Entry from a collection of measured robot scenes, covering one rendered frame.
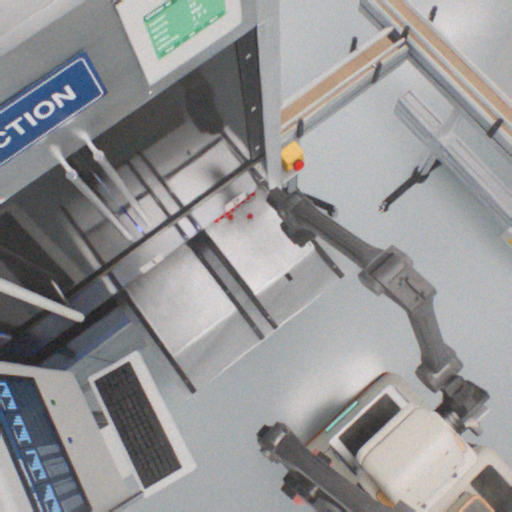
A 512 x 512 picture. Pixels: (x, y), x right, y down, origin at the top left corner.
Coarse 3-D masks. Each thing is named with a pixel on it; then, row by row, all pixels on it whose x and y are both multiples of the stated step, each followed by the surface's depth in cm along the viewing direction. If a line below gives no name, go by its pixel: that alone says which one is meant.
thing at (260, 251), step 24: (264, 192) 200; (240, 216) 198; (264, 216) 198; (216, 240) 196; (240, 240) 196; (264, 240) 196; (288, 240) 195; (240, 264) 194; (264, 264) 193; (288, 264) 193
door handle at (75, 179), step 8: (64, 160) 105; (64, 168) 105; (72, 176) 102; (80, 184) 105; (88, 192) 109; (96, 200) 113; (96, 208) 117; (104, 208) 118; (104, 216) 122; (112, 216) 124; (112, 224) 127; (120, 224) 130; (120, 232) 134; (128, 232) 136; (128, 240) 140
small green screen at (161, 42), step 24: (144, 0) 84; (168, 0) 88; (192, 0) 91; (216, 0) 95; (144, 24) 89; (168, 24) 92; (192, 24) 96; (216, 24) 100; (240, 24) 105; (144, 48) 93; (168, 48) 97; (192, 48) 102; (144, 72) 98; (168, 72) 103
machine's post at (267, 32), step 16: (256, 0) 105; (272, 0) 108; (256, 16) 109; (272, 16) 112; (256, 32) 114; (272, 32) 117; (256, 48) 120; (272, 48) 122; (272, 64) 128; (272, 80) 134; (272, 96) 141; (272, 112) 148; (272, 128) 157; (272, 144) 166; (272, 160) 177; (272, 176) 189
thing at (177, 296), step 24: (168, 264) 195; (192, 264) 195; (144, 288) 193; (168, 288) 193; (192, 288) 193; (216, 288) 192; (144, 312) 191; (168, 312) 191; (192, 312) 190; (216, 312) 190; (168, 336) 189; (192, 336) 188
